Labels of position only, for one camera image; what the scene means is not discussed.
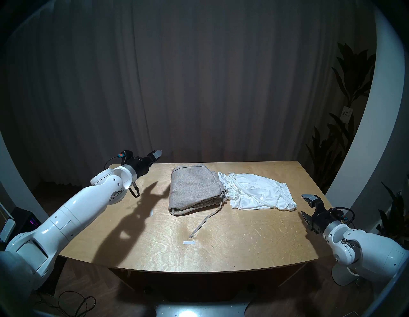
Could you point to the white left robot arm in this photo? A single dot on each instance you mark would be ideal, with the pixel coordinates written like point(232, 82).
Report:
point(73, 211)

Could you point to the beige pleated curtain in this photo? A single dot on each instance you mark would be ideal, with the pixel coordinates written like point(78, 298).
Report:
point(198, 80)

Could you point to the long white tape strip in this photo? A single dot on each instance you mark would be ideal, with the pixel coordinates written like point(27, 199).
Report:
point(189, 243)

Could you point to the black computer tower with lights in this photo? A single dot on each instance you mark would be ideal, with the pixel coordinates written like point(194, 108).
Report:
point(25, 219)

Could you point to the white router box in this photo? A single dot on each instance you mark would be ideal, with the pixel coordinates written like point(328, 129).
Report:
point(7, 230)

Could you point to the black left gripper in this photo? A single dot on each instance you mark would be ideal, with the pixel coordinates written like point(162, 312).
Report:
point(140, 164)

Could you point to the white frilled shorts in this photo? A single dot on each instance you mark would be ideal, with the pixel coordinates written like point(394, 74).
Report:
point(262, 195)

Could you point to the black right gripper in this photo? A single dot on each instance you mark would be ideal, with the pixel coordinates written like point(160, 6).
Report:
point(322, 219)

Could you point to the small plant in white pot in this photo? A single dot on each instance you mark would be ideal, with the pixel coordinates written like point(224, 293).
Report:
point(342, 278)

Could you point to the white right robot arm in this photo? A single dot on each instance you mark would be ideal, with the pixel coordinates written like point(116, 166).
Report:
point(367, 252)

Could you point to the white paper plant tag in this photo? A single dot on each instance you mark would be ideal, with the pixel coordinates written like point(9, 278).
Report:
point(346, 113)

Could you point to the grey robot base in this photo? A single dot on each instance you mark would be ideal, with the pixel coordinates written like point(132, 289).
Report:
point(198, 311)

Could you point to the tall dark leafy plant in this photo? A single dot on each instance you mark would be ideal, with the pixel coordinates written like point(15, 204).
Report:
point(353, 73)

